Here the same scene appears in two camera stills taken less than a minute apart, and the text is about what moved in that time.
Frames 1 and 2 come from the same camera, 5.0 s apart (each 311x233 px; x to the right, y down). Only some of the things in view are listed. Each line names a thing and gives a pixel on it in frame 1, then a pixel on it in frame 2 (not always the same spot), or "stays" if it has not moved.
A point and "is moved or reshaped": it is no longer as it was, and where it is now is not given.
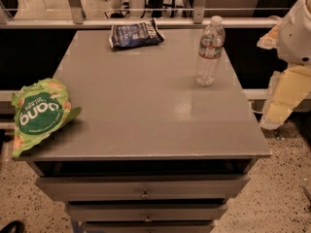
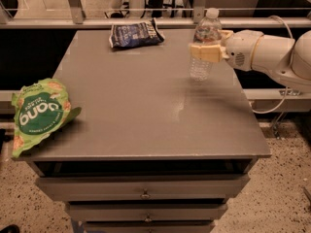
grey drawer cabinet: [150, 150] stays
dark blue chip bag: [135, 34] stays
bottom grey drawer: [148, 226] stays
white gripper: [295, 38] to [241, 49]
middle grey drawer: [90, 212] stays
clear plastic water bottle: [212, 44] is moved or reshaped
